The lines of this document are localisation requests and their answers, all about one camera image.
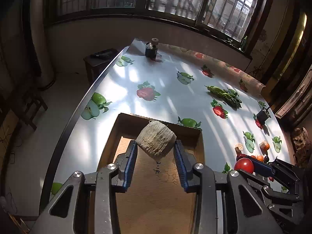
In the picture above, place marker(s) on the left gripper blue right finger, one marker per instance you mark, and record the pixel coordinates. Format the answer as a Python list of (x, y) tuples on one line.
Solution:
[(184, 163)]

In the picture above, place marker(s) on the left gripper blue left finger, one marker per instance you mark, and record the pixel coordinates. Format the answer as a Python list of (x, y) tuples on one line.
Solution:
[(126, 164)]

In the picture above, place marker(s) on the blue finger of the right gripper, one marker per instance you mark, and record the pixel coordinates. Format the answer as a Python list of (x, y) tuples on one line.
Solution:
[(259, 167)]

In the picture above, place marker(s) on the red tomato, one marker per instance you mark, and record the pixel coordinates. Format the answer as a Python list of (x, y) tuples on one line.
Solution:
[(244, 164)]

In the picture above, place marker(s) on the small orange by root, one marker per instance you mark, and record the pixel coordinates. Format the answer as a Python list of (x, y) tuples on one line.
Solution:
[(264, 146)]

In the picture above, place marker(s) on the brown cardboard tray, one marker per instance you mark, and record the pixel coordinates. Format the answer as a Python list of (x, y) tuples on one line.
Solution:
[(155, 202)]

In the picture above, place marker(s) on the fruit print tablecloth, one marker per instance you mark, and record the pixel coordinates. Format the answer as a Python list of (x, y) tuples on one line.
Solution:
[(172, 88)]

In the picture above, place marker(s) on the green leafy vegetable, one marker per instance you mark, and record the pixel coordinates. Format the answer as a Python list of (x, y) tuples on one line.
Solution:
[(229, 96)]

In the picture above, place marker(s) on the dark wooden stool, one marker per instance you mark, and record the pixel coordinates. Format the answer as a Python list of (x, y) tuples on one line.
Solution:
[(96, 63)]

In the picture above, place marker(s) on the dark glass jar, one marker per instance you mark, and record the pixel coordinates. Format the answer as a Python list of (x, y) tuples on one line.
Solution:
[(151, 48)]

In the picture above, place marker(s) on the green bottle on sill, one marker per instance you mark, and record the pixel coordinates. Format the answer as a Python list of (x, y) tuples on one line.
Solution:
[(243, 43)]

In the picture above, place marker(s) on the barred window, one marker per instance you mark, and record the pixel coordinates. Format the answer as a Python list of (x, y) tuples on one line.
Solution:
[(228, 21)]

